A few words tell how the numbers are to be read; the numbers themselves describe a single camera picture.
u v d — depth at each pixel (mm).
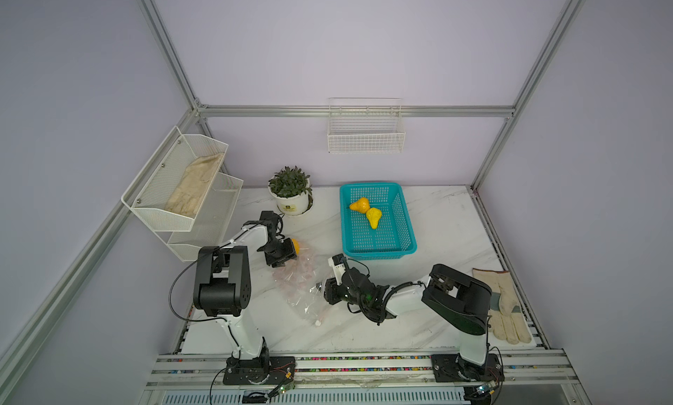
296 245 952
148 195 682
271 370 729
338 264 797
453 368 732
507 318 821
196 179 819
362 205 1073
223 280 496
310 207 1110
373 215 1042
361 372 748
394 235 1042
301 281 901
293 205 1042
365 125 1075
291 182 959
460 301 497
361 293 677
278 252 825
